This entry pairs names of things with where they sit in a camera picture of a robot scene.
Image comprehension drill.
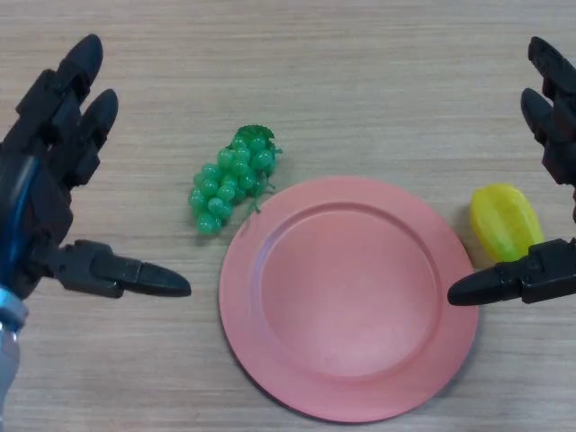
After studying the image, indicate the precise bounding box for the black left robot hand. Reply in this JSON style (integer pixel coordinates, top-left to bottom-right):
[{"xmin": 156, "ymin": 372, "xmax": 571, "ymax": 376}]
[{"xmin": 0, "ymin": 33, "xmax": 193, "ymax": 301}]

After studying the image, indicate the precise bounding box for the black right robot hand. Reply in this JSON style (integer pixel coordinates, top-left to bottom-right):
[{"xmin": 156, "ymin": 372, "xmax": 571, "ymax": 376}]
[{"xmin": 447, "ymin": 36, "xmax": 576, "ymax": 307}]

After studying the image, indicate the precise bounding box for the yellow starfruit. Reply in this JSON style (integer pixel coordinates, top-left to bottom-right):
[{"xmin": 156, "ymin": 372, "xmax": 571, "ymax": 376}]
[{"xmin": 470, "ymin": 182, "xmax": 545, "ymax": 265}]

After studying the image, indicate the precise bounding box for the pink round plate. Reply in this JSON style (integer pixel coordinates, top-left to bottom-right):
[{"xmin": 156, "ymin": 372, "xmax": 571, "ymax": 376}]
[{"xmin": 219, "ymin": 175, "xmax": 480, "ymax": 423}]

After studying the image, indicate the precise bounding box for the green grape bunch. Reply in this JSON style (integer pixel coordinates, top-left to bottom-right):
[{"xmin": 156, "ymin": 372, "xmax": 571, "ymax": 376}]
[{"xmin": 187, "ymin": 124, "xmax": 284, "ymax": 236}]

